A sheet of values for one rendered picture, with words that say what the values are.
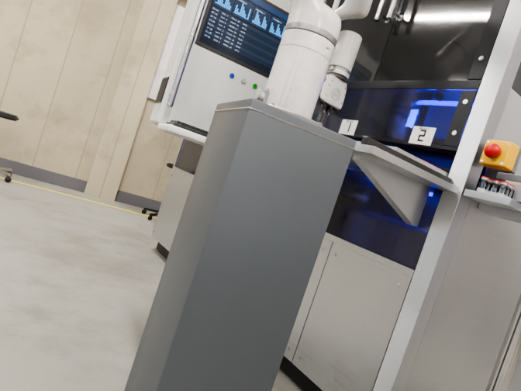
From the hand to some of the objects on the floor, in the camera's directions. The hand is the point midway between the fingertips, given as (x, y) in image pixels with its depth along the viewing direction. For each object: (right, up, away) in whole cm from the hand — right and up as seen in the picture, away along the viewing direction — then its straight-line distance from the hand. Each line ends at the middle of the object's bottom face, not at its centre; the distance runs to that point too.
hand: (321, 119), depth 147 cm
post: (+10, -109, -19) cm, 111 cm away
